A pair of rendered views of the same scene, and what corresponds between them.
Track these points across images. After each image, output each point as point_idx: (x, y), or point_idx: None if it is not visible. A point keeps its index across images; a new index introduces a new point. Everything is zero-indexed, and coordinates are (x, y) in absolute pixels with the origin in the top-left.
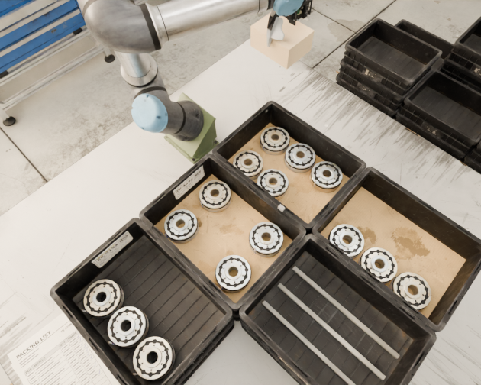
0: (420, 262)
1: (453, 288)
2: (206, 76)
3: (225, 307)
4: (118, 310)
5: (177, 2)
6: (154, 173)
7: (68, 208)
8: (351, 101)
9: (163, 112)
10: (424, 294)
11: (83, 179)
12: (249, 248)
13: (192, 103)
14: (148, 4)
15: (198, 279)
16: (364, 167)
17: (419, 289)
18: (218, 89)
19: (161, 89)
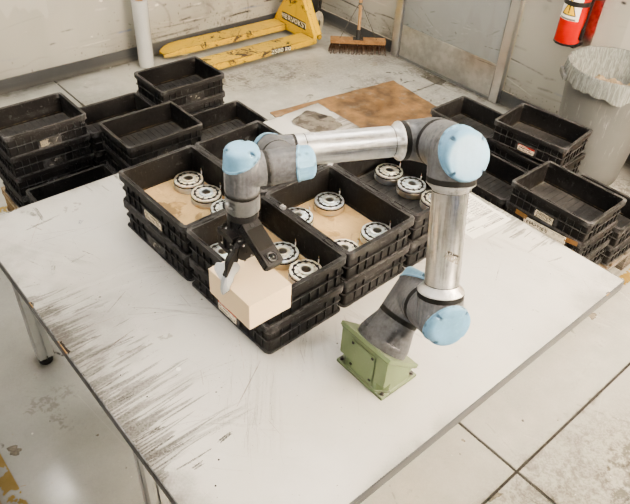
0: (167, 199)
1: (157, 173)
2: (356, 481)
3: (337, 166)
4: (420, 190)
5: (376, 128)
6: (420, 333)
7: (512, 309)
8: (121, 402)
9: (403, 271)
10: (181, 176)
11: (508, 337)
12: (313, 220)
13: (372, 332)
14: (402, 129)
15: (358, 179)
16: (190, 227)
17: (183, 177)
18: (334, 448)
19: (410, 292)
